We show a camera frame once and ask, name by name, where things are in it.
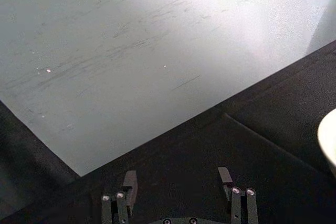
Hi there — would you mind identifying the roll of white tape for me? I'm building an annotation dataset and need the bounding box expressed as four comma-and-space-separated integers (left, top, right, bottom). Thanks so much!
317, 108, 336, 178

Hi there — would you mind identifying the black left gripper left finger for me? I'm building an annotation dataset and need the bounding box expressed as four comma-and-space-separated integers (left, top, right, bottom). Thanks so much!
101, 170, 139, 224

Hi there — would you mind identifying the black table cloth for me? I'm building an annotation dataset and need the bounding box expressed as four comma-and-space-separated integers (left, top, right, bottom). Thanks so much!
0, 39, 336, 224

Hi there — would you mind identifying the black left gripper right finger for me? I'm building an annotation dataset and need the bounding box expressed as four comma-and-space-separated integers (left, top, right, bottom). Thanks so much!
217, 166, 259, 224

